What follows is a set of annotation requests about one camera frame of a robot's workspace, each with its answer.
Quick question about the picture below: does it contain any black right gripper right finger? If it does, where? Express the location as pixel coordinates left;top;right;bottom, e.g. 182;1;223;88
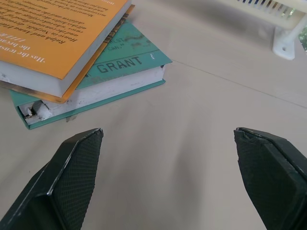
234;127;307;230

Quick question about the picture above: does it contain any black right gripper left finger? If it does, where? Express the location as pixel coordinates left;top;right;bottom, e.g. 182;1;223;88
0;128;104;230

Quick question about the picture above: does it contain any orange paperback book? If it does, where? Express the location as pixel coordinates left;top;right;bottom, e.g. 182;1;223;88
0;0;135;104

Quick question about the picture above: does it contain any teal hardcover book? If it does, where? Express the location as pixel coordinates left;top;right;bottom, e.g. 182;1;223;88
9;19;173;130

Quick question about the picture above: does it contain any white plastic slotted rack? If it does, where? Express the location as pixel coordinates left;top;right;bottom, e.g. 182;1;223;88
225;0;307;60

